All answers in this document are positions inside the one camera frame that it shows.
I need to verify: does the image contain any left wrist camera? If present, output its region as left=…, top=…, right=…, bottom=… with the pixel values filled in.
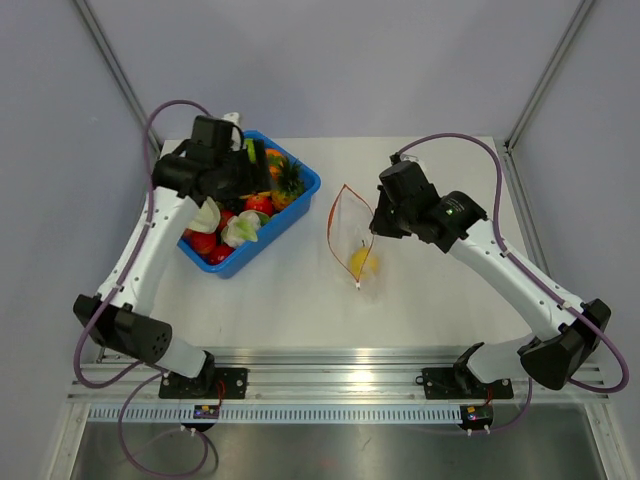
left=222, top=112, right=242, bottom=129

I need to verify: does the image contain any dark grape bunch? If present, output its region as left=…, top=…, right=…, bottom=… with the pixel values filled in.
left=222, top=199, right=245, bottom=214

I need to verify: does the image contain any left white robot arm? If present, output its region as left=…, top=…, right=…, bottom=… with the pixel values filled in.
left=73, top=113, right=271, bottom=398

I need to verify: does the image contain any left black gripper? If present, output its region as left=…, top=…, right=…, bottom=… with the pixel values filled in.
left=213, top=140, right=274, bottom=200

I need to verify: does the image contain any clear zip top bag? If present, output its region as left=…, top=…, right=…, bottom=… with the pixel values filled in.
left=326, top=184, right=383, bottom=303

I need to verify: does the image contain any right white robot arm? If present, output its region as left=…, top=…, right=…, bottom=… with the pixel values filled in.
left=370, top=161, right=611, bottom=396

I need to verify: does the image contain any frame post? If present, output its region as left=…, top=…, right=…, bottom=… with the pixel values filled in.
left=70, top=0, right=148, bottom=132
left=503, top=0, right=601, bottom=151

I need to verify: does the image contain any yellow lemon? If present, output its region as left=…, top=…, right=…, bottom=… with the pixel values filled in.
left=348, top=247, right=380, bottom=280

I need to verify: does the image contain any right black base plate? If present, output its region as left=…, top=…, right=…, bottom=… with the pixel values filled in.
left=415, top=367, right=514, bottom=400

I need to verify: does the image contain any blue plastic basket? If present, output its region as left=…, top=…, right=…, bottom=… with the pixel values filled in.
left=178, top=130, right=321, bottom=279

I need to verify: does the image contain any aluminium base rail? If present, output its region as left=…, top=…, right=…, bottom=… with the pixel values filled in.
left=66, top=347, right=612, bottom=405

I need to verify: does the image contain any white green cabbage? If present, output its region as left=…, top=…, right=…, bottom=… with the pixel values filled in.
left=221, top=210, right=271, bottom=249

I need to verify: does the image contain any white slotted cable duct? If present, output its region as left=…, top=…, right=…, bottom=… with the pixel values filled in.
left=88, top=403, right=462, bottom=425

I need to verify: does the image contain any green lettuce head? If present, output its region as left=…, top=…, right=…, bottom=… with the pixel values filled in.
left=188, top=197, right=221, bottom=234

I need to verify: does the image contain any red apple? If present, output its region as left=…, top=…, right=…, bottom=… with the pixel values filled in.
left=244, top=195, right=275, bottom=217

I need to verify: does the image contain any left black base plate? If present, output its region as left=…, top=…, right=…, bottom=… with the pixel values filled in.
left=159, top=367, right=248, bottom=400

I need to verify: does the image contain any right frame post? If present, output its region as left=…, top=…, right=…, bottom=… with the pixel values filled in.
left=503, top=0, right=601, bottom=151

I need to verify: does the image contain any small pineapple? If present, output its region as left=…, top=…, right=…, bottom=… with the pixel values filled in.
left=271, top=158, right=305, bottom=212

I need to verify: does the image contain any left frame post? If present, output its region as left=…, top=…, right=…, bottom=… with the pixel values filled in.
left=70, top=0, right=148, bottom=132

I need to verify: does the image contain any red tomato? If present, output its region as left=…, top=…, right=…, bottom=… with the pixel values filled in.
left=188, top=232, right=218, bottom=256

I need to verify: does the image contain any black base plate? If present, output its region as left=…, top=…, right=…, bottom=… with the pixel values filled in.
left=415, top=367, right=514, bottom=400
left=159, top=367, right=248, bottom=400

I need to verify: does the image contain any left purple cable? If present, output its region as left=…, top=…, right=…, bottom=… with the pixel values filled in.
left=73, top=99, right=219, bottom=474

